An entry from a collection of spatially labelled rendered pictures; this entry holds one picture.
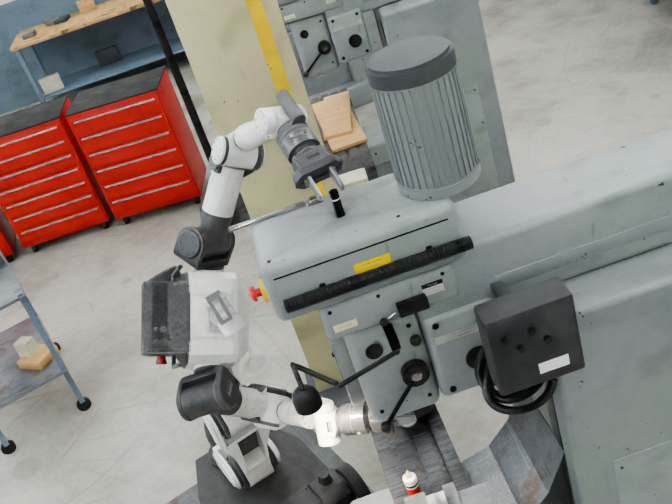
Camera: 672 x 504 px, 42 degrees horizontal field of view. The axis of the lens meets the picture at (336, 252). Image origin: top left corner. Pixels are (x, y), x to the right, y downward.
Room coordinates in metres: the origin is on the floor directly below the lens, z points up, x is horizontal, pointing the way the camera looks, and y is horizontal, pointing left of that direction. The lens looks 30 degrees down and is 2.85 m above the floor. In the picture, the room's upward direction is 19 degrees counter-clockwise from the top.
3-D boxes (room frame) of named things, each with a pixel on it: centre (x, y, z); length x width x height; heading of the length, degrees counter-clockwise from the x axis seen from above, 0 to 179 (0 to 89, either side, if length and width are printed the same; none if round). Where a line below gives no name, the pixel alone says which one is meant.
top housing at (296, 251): (1.81, -0.05, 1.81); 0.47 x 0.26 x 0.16; 91
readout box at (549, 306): (1.48, -0.34, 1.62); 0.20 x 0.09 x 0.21; 91
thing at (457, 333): (1.81, -0.23, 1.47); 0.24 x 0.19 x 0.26; 1
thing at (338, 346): (1.81, 0.07, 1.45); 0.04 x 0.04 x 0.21; 1
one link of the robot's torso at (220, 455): (2.49, 0.56, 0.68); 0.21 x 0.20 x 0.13; 22
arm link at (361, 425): (1.84, 0.05, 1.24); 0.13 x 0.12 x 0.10; 162
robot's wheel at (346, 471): (2.34, 0.22, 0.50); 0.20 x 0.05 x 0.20; 22
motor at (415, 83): (1.81, -0.29, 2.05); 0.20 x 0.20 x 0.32
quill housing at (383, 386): (1.81, -0.04, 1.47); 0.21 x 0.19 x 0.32; 1
